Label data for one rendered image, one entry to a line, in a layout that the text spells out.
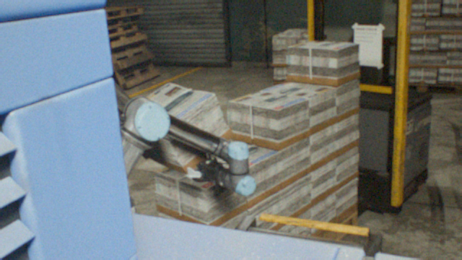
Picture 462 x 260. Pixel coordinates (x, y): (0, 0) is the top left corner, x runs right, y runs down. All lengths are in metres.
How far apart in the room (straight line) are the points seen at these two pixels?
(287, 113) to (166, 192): 0.77
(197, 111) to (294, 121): 0.83
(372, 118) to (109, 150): 3.56
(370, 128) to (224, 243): 3.46
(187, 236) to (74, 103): 0.19
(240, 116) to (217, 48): 7.15
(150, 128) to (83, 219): 1.33
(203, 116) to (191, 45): 8.09
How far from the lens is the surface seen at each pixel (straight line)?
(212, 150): 1.89
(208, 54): 10.00
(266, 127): 2.68
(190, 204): 2.39
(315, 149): 2.97
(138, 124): 1.58
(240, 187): 1.83
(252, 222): 2.02
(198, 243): 0.40
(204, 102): 2.07
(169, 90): 2.30
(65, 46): 0.25
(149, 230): 0.43
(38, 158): 0.24
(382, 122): 3.77
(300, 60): 3.18
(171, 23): 10.31
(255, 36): 9.50
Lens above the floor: 1.75
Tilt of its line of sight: 17 degrees down
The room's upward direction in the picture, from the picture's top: 3 degrees counter-clockwise
